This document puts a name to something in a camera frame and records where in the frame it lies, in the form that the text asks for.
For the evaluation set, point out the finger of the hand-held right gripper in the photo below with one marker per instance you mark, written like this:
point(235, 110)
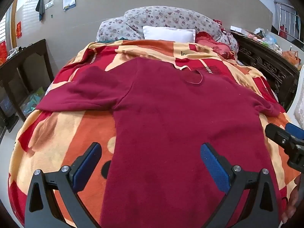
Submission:
point(295, 130)
point(274, 133)

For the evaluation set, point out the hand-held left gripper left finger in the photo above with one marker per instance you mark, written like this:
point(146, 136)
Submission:
point(86, 166)

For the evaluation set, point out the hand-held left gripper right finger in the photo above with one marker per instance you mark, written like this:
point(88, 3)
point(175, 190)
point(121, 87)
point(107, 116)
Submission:
point(215, 168)

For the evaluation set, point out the dark red shirt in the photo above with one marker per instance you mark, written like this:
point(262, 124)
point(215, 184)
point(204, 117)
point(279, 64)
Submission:
point(166, 123)

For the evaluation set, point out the person's right hand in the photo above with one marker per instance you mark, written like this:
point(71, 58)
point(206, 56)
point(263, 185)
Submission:
point(293, 199)

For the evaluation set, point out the orange red printed blanket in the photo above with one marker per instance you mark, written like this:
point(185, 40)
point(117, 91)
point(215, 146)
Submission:
point(59, 135)

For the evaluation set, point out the orange plastic bag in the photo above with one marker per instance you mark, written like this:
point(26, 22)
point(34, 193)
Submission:
point(291, 58)

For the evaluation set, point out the carved dark wooden cabinet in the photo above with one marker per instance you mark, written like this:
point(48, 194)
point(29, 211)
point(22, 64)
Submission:
point(261, 59)

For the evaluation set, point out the green packets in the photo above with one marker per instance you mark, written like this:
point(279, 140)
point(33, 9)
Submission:
point(32, 104)

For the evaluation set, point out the clear plastic bags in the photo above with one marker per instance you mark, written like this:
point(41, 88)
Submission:
point(268, 39)

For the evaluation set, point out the red cushion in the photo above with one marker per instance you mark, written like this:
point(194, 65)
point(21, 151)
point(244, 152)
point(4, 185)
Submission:
point(213, 44)

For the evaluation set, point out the metal stair railing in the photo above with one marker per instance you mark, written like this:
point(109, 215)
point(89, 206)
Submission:
point(288, 19)

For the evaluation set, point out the red patterned cloth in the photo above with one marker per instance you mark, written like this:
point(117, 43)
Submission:
point(219, 25)

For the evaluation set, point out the dark wooden table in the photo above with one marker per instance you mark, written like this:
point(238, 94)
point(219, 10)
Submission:
point(30, 52)

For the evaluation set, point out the teal cloth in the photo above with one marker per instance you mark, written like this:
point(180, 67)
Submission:
point(118, 39)

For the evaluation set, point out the white pillow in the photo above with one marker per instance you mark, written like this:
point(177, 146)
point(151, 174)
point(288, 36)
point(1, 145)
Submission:
point(166, 34)

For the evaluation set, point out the floral quilt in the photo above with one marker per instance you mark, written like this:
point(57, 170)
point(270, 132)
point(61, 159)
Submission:
point(166, 16)

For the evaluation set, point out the hanging dark cloth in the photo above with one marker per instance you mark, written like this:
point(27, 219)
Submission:
point(40, 6)

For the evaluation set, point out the red paper wall decoration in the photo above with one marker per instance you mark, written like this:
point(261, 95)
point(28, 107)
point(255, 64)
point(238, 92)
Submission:
point(19, 29)

